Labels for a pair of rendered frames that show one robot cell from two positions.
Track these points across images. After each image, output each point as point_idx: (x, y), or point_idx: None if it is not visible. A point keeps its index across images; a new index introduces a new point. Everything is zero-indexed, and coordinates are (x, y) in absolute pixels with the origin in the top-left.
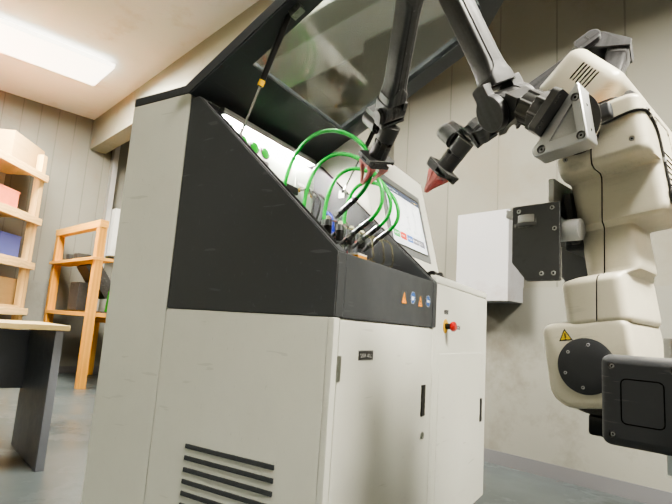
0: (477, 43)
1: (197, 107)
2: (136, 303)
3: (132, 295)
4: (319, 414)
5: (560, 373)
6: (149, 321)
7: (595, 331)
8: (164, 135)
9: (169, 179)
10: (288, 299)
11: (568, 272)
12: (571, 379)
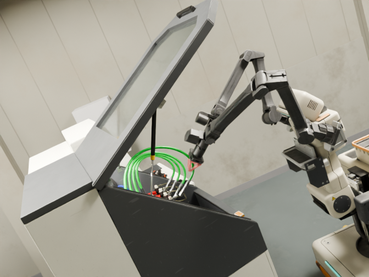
0: (301, 114)
1: (110, 195)
2: None
3: None
4: None
5: (335, 210)
6: None
7: (342, 192)
8: (85, 229)
9: (113, 254)
10: (242, 259)
11: (291, 166)
12: (339, 210)
